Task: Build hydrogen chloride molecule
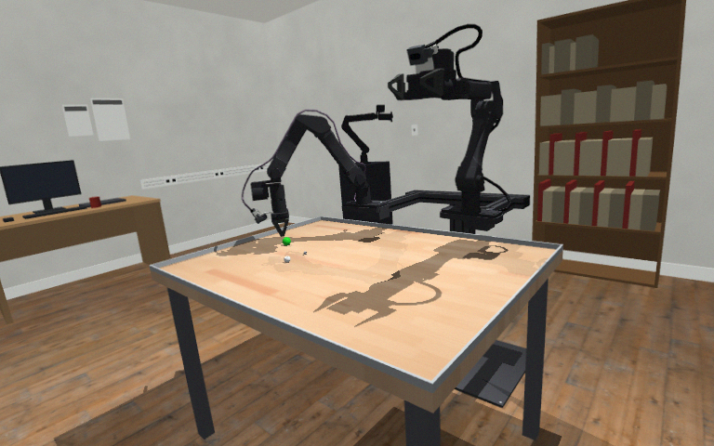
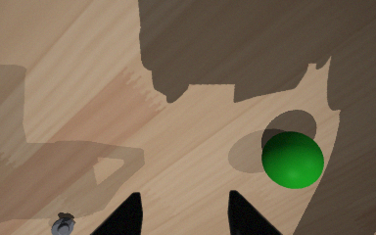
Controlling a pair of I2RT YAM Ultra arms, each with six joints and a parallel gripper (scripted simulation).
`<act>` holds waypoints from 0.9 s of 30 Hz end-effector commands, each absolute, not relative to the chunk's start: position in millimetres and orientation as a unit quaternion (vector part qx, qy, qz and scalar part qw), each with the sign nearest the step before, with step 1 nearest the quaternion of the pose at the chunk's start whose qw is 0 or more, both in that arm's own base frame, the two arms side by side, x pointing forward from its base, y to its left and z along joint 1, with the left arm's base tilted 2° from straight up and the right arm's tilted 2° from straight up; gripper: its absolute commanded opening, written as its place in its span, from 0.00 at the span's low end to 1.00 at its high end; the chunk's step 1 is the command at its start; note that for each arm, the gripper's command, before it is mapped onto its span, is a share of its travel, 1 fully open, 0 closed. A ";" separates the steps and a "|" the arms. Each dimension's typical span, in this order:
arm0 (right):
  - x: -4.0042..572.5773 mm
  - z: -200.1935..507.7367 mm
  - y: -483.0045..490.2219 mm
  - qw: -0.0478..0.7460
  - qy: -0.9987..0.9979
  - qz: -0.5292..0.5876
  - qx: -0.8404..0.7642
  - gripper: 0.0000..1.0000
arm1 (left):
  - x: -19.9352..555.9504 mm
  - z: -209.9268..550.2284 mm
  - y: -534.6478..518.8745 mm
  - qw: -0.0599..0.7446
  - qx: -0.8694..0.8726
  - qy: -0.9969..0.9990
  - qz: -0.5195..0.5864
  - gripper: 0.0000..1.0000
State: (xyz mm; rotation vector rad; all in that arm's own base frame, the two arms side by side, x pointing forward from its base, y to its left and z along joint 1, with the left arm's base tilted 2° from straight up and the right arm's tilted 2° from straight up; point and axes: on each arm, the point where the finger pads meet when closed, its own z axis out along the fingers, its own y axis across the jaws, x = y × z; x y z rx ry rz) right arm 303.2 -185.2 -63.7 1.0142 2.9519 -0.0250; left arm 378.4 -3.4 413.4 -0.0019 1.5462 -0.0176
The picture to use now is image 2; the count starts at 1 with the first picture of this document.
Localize green ball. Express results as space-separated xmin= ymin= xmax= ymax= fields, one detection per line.
xmin=261 ymin=131 xmax=324 ymax=189

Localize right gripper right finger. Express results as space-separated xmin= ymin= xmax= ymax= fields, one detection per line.
xmin=228 ymin=190 xmax=283 ymax=235

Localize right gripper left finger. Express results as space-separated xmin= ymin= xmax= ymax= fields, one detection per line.
xmin=90 ymin=192 xmax=143 ymax=235

